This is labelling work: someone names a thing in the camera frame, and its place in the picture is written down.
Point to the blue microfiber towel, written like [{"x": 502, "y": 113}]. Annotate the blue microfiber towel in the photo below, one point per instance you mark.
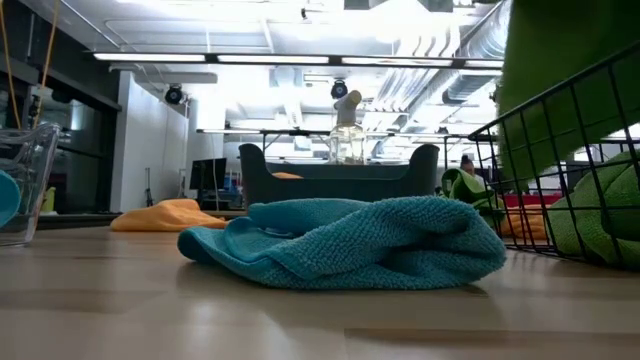
[
  {"x": 350, "y": 240},
  {"x": 7, "y": 198}
]

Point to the dark grey plastic bin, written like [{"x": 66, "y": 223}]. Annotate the dark grey plastic bin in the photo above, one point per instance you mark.
[{"x": 325, "y": 191}]

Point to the clear spray bottle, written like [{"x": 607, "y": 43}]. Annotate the clear spray bottle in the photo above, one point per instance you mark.
[{"x": 347, "y": 146}]

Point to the round black ceiling spotlight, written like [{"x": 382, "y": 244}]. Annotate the round black ceiling spotlight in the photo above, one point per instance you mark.
[
  {"x": 173, "y": 94},
  {"x": 339, "y": 89}
]

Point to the black monitor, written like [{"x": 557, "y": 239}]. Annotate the black monitor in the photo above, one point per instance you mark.
[{"x": 207, "y": 174}]

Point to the person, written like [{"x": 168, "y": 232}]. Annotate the person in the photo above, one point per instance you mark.
[{"x": 468, "y": 167}]

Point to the long ceiling light fixture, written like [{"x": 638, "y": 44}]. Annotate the long ceiling light fixture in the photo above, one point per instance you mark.
[{"x": 212, "y": 58}]

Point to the small black tripod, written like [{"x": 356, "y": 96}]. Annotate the small black tripod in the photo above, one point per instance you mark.
[{"x": 148, "y": 190}]

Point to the red object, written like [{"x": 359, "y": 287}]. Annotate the red object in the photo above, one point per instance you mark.
[{"x": 531, "y": 200}]

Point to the clear plastic bin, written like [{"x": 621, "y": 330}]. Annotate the clear plastic bin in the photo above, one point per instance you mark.
[{"x": 46, "y": 150}]

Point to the black metal rig frame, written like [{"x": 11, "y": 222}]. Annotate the black metal rig frame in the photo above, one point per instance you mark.
[{"x": 300, "y": 132}]

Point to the silver air duct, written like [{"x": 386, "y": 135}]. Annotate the silver air duct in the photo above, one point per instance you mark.
[{"x": 480, "y": 50}]

